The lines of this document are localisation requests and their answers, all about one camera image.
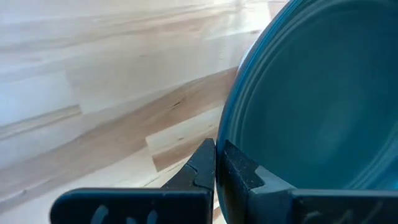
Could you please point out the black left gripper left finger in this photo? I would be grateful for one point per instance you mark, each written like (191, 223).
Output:
(186, 205)

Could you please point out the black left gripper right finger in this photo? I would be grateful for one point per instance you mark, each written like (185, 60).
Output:
(248, 199)

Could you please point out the dark green plate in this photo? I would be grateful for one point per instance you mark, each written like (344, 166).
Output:
(311, 93)

